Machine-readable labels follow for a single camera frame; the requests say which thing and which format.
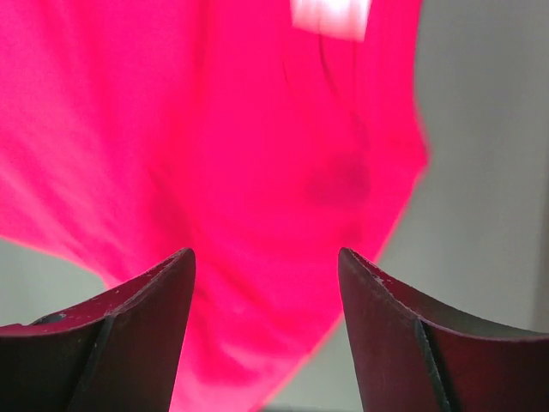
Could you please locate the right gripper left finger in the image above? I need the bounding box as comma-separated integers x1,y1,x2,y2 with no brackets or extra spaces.
1,249,196,411

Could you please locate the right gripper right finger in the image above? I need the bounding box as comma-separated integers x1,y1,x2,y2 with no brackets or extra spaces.
338,248,548,411

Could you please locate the pink t-shirt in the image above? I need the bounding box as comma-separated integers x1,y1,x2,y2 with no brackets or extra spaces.
1,1,427,411

